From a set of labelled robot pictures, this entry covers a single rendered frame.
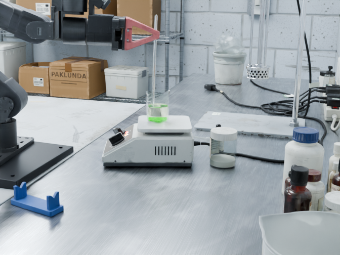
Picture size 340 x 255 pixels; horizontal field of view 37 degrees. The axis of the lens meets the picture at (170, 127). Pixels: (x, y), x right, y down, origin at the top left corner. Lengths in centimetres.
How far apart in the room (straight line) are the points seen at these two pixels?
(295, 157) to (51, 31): 55
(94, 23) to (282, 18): 248
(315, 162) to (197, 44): 265
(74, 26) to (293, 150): 51
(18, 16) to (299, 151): 62
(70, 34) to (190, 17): 250
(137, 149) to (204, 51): 248
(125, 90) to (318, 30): 131
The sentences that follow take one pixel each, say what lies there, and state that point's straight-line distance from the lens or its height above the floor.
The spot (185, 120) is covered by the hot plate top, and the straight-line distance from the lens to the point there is 117.
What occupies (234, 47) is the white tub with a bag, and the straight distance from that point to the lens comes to 208.
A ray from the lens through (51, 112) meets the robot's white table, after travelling 164.
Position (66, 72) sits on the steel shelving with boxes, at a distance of 344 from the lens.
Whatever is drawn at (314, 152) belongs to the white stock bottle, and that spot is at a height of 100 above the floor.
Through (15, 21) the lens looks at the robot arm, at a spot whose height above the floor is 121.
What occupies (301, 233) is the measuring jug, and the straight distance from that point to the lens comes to 58.
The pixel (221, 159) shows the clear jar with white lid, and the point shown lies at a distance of 111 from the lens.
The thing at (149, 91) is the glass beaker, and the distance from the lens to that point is 114.
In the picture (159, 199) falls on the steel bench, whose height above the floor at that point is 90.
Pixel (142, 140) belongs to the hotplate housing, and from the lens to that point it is 110.
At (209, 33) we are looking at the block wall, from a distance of 352.
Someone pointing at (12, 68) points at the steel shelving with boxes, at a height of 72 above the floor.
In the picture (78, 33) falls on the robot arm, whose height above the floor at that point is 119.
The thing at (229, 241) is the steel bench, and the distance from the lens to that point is 82.
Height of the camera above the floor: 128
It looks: 15 degrees down
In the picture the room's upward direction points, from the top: 1 degrees clockwise
